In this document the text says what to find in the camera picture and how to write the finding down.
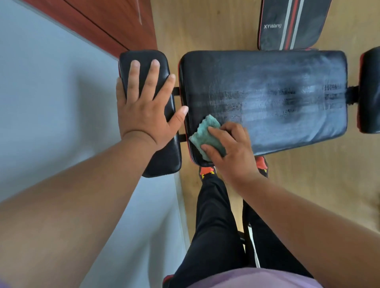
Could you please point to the person's left hand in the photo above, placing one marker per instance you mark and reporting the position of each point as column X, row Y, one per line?
column 142, row 118

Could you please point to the person's right hand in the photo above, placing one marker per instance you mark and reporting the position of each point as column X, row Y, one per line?
column 237, row 160

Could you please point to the black striped sit-up bench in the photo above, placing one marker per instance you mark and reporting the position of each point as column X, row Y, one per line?
column 273, row 17

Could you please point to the person's red black shoe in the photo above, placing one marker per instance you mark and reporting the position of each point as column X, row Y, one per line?
column 261, row 164
column 207, row 171

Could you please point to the person's black trousers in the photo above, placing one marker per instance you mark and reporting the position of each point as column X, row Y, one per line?
column 213, row 231

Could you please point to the person's right forearm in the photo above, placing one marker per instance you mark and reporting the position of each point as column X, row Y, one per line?
column 311, row 231

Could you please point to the green cleaning cloth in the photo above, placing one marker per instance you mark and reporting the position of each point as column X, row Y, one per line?
column 205, row 130

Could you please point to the person's right red black shoe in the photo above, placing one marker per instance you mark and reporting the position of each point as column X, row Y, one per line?
column 261, row 164

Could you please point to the red-brown wooden door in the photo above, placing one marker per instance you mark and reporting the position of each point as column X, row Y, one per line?
column 118, row 20

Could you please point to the person's left forearm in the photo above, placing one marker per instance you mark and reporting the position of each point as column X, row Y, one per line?
column 59, row 222

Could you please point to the black bench with headrest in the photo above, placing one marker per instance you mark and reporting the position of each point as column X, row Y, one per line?
column 267, row 89

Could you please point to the purple sleeve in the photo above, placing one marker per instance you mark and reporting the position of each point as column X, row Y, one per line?
column 252, row 279

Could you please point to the person's left red black shoe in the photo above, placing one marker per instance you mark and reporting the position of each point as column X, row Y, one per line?
column 207, row 171

